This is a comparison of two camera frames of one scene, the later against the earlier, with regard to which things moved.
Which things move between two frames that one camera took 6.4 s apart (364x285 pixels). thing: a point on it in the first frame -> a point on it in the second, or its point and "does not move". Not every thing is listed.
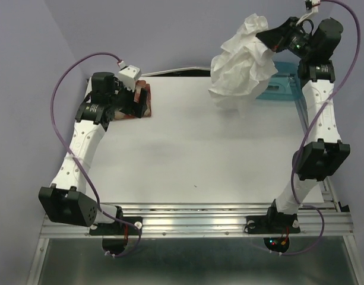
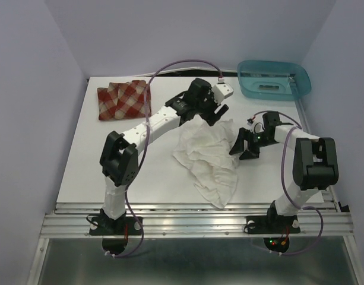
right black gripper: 277,38 -> 239,145
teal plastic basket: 283,85 does not move
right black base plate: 283,223 does not move
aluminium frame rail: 218,219 does not move
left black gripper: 134,108 -> 211,117
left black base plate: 118,228 does not move
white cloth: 239,73 -> 206,151
